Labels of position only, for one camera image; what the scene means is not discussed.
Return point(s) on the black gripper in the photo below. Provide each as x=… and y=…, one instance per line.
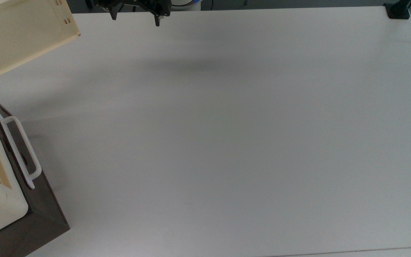
x=137, y=5

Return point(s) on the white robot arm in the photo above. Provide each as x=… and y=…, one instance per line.
x=186, y=4

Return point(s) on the dark brown drawer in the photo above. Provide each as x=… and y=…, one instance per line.
x=37, y=210

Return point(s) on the black table clamp mount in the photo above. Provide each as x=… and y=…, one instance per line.
x=398, y=10

